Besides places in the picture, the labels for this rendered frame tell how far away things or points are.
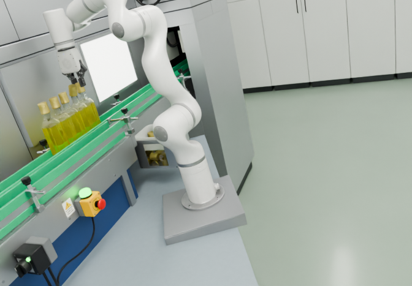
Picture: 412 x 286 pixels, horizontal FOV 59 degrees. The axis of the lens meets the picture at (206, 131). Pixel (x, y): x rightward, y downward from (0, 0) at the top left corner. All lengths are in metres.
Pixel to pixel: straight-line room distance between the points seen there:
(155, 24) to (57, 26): 0.47
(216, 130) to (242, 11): 2.83
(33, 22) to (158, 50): 0.68
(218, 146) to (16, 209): 1.60
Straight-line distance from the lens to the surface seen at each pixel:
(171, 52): 2.69
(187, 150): 1.41
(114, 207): 1.69
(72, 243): 1.51
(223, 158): 2.64
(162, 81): 1.35
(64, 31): 1.68
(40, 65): 1.77
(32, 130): 1.70
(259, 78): 5.28
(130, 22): 1.29
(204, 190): 1.50
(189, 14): 2.37
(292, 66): 5.15
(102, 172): 1.58
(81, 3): 1.50
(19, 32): 1.77
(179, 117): 1.36
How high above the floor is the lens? 1.63
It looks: 22 degrees down
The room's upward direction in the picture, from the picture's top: 13 degrees counter-clockwise
